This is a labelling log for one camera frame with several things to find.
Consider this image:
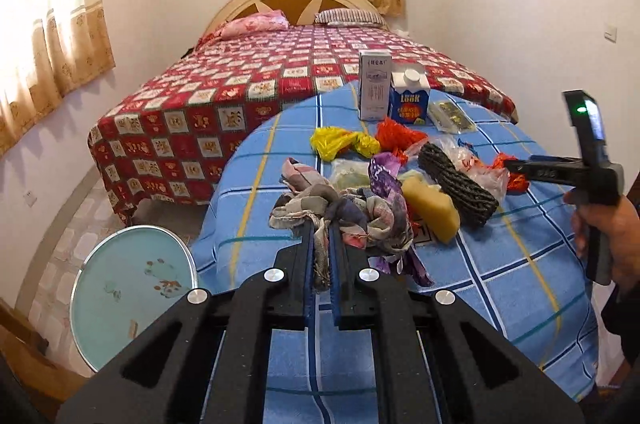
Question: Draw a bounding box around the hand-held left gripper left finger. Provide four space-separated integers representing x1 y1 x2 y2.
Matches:
55 219 317 424

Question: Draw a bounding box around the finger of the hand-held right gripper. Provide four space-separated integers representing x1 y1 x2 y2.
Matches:
502 156 583 179

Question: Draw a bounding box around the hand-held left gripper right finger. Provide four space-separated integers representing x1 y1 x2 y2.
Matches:
327 219 586 424

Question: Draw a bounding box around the orange plastic bag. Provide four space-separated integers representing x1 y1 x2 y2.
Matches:
492 154 528 195

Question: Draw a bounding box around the patterned cloth rag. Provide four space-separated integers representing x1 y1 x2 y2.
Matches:
269 157 416 255

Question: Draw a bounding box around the yellow sponge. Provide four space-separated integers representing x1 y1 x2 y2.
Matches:
400 176 461 245

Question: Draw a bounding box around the clear greenish plastic bag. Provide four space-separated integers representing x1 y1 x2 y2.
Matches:
327 159 373 192

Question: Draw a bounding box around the person's right hand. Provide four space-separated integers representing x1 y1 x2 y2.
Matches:
564 190 640 292

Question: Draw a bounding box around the clear red-printed plastic bag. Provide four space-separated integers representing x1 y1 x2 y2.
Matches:
405 136 511 205

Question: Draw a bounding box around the dark mesh roll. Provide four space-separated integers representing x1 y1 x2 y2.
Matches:
417 142 500 227

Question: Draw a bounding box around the clear gold foil packet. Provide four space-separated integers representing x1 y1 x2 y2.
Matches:
427 100 476 135

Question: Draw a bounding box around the blue checked tablecloth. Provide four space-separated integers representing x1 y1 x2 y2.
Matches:
190 81 601 424

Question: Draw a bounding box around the purple plastic wrapper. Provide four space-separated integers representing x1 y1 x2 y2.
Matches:
369 152 435 287

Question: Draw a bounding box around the red plastic bag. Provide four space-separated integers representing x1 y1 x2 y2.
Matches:
375 118 430 165

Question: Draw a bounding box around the blue drink carton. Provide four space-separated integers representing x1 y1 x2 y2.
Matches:
388 70 430 125

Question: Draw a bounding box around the yellow plastic bag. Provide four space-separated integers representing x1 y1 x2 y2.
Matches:
310 127 382 162

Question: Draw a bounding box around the tall white carton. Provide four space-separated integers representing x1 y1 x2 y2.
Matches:
358 51 392 122

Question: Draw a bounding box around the red patterned bedspread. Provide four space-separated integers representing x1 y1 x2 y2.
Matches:
87 24 518 225

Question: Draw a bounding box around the striped pillow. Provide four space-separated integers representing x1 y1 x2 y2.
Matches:
314 8 388 28

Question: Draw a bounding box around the pink pillow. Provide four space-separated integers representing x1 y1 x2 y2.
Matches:
220 11 290 39

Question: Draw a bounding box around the wooden furniture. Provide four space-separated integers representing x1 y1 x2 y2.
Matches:
0 296 91 424

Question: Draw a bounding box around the wide beige patterned curtain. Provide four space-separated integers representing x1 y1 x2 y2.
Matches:
0 0 116 155

